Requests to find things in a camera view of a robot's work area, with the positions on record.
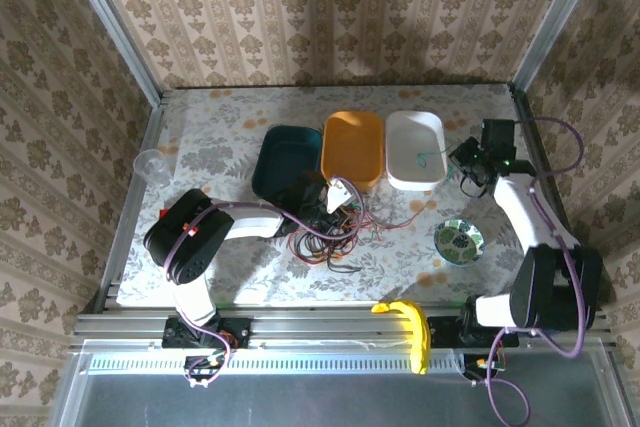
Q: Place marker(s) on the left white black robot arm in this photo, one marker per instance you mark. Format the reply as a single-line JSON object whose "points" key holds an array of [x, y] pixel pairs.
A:
{"points": [[250, 228]]}

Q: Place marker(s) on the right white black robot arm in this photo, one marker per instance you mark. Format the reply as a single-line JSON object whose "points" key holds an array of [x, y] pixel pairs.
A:
{"points": [[515, 207]]}

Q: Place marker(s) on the teal plastic tray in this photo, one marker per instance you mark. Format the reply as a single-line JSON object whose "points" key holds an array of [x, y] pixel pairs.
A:
{"points": [[280, 162]]}

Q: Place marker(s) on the white plastic tray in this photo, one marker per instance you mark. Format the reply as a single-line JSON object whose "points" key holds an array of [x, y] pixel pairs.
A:
{"points": [[412, 137]]}

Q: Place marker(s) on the orange plastic tray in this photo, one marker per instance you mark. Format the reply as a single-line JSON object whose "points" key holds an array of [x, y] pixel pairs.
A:
{"points": [[352, 147]]}

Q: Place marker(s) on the leaf patterned bowl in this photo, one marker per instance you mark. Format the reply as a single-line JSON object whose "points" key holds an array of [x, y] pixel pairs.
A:
{"points": [[459, 242]]}

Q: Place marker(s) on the floral tablecloth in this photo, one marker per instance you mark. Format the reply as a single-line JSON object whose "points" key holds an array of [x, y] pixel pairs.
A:
{"points": [[250, 107]]}

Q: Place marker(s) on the yellow banana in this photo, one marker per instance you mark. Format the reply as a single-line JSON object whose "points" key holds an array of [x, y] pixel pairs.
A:
{"points": [[417, 327]]}

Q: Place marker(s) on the red packet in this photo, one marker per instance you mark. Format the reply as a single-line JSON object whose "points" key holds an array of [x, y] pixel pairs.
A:
{"points": [[163, 213]]}

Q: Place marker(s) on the clear plastic cup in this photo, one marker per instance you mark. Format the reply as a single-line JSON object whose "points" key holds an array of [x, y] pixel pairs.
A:
{"points": [[150, 164]]}

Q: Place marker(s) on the aluminium side rail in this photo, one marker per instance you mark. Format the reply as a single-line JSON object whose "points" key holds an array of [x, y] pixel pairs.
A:
{"points": [[525, 107], [129, 217]]}

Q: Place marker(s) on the long aluminium base rail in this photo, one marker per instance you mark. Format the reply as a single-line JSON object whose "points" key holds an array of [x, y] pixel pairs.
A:
{"points": [[325, 327]]}

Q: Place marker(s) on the aluminium corner post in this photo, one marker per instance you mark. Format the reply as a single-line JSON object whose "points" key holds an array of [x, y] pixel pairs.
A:
{"points": [[555, 22], [115, 32]]}

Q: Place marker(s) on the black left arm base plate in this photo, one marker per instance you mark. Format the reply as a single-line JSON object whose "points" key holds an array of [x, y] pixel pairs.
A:
{"points": [[241, 332]]}

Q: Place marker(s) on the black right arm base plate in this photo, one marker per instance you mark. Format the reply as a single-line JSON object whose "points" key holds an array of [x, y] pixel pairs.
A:
{"points": [[445, 332]]}

